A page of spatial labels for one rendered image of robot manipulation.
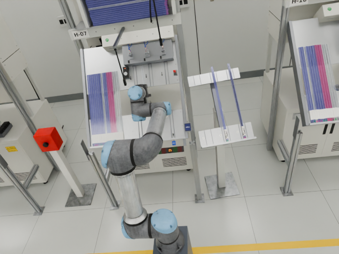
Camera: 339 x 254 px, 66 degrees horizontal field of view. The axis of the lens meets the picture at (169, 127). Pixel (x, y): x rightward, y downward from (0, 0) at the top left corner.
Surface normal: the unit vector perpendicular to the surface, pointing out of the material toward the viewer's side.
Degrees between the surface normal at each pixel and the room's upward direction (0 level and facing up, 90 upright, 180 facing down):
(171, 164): 90
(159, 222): 8
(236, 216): 0
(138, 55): 48
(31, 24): 90
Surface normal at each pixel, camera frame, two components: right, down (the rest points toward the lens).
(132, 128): -0.11, -0.06
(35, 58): -0.01, 0.62
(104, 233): -0.15, -0.77
